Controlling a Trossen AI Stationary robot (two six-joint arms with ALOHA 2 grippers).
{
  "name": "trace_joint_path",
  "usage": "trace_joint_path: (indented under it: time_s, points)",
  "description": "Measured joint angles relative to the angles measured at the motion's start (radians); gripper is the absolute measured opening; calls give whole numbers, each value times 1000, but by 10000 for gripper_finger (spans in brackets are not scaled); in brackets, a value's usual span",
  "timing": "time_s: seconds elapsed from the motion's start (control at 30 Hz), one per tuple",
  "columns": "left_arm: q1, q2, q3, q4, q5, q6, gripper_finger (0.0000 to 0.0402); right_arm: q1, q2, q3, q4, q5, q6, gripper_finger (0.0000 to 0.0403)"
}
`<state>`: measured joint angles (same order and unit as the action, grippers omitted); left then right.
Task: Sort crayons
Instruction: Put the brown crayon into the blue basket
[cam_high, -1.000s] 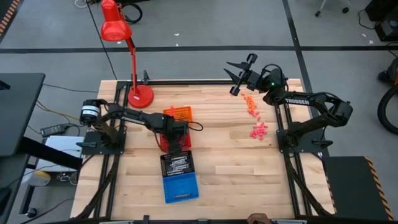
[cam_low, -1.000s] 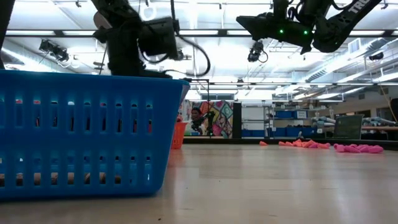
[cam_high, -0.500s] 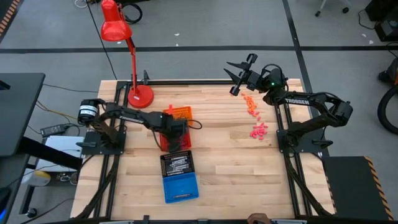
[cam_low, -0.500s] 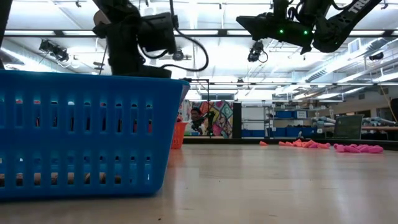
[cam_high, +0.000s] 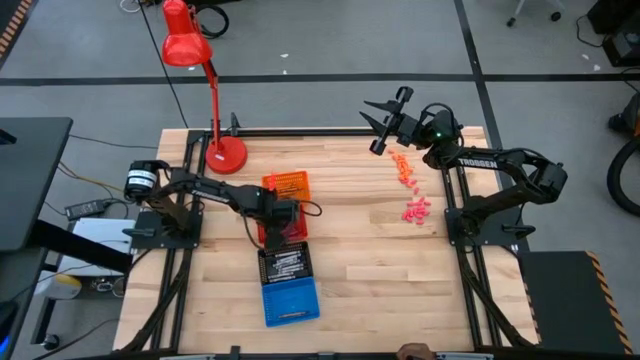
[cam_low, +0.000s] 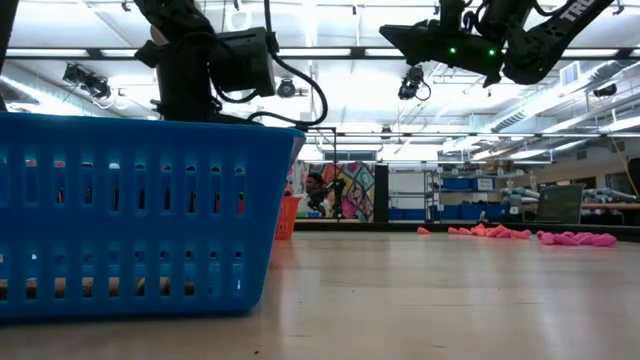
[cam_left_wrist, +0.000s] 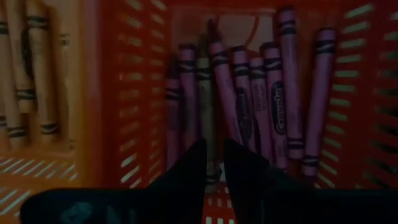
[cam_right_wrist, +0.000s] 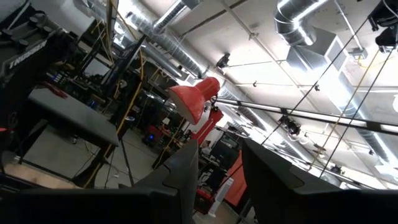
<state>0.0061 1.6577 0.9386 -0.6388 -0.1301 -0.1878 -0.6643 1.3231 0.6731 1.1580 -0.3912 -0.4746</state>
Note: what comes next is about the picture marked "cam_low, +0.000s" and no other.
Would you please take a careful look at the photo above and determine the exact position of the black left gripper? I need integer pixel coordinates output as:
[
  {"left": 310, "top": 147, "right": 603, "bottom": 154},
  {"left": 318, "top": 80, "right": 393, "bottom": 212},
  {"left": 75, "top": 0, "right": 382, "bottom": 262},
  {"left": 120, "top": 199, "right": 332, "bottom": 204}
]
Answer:
[{"left": 134, "top": 30, "right": 224, "bottom": 124}]

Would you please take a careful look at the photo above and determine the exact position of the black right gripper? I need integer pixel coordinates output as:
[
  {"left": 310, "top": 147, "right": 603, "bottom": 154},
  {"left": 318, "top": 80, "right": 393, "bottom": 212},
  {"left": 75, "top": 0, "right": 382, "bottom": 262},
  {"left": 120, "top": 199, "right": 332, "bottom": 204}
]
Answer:
[{"left": 378, "top": 18, "right": 507, "bottom": 89}]

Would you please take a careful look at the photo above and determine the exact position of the blue plastic basket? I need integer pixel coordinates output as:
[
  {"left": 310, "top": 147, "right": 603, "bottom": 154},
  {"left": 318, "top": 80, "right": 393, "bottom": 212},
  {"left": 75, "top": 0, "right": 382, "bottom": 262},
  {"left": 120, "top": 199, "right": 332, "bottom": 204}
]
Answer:
[{"left": 0, "top": 112, "right": 307, "bottom": 321}]

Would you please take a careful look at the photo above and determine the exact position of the orange plastic basket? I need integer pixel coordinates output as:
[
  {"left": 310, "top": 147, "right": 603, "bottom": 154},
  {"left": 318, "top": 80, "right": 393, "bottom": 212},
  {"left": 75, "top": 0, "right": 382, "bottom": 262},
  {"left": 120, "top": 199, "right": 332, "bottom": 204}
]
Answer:
[{"left": 273, "top": 194, "right": 303, "bottom": 241}]

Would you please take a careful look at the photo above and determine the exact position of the red desk lamp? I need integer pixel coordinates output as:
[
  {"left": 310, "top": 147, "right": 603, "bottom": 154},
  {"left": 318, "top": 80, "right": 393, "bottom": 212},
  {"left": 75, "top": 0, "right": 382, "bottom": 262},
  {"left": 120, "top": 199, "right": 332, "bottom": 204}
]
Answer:
[{"left": 148, "top": 23, "right": 169, "bottom": 47}]

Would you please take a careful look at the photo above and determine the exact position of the black overhead rig device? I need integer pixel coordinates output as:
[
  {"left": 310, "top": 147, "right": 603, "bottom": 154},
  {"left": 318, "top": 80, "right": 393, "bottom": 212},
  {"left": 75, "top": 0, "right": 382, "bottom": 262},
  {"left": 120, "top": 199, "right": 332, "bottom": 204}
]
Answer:
[{"left": 62, "top": 63, "right": 112, "bottom": 100}]

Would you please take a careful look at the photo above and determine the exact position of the shelf with blue bins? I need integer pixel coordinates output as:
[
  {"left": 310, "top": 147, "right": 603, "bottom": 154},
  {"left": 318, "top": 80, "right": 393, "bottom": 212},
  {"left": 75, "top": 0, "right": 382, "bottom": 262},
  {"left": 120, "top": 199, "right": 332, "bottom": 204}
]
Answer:
[{"left": 389, "top": 169, "right": 501, "bottom": 222}]

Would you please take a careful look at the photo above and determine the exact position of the colourful patchwork hanging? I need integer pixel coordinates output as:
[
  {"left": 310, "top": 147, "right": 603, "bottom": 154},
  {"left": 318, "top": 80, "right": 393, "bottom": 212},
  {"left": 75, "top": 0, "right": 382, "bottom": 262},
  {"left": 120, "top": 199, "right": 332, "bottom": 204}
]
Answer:
[{"left": 299, "top": 160, "right": 376, "bottom": 224}]

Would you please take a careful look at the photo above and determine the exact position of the black upright panel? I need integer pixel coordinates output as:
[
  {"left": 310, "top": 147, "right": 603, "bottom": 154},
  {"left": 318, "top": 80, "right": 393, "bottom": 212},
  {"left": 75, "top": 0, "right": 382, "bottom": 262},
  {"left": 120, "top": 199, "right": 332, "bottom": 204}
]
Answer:
[{"left": 373, "top": 163, "right": 390, "bottom": 224}]

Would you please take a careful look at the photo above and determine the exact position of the person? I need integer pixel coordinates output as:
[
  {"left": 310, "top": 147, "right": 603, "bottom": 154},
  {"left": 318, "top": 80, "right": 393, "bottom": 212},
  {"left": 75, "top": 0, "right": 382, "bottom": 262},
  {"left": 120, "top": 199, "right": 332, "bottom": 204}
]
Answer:
[{"left": 302, "top": 172, "right": 329, "bottom": 218}]

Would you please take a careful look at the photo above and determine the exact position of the small black background robot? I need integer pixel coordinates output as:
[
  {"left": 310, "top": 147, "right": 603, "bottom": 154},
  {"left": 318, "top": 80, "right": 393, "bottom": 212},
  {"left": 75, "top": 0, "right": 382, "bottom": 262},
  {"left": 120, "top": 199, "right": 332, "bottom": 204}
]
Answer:
[{"left": 308, "top": 178, "right": 347, "bottom": 220}]

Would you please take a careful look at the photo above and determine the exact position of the black hanging camera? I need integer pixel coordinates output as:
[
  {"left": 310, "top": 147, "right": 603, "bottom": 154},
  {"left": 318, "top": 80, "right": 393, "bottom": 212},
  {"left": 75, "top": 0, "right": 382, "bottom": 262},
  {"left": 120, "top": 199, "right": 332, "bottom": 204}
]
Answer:
[{"left": 398, "top": 63, "right": 432, "bottom": 102}]

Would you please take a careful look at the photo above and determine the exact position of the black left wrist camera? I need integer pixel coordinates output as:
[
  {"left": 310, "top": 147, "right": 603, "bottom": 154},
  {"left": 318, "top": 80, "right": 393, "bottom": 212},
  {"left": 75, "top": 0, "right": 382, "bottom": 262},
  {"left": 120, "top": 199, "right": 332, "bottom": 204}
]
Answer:
[{"left": 212, "top": 26, "right": 277, "bottom": 99}]

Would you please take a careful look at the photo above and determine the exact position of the black ceiling camera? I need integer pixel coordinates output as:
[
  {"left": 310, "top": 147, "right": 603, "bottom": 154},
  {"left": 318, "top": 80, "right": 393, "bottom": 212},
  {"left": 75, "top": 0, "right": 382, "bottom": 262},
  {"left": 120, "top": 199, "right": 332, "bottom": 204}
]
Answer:
[{"left": 276, "top": 76, "right": 297, "bottom": 100}]

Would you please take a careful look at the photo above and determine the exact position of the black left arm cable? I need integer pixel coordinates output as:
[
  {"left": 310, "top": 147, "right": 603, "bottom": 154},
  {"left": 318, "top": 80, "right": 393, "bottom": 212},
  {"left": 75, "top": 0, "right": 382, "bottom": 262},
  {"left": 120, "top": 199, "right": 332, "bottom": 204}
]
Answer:
[{"left": 214, "top": 0, "right": 330, "bottom": 127}]

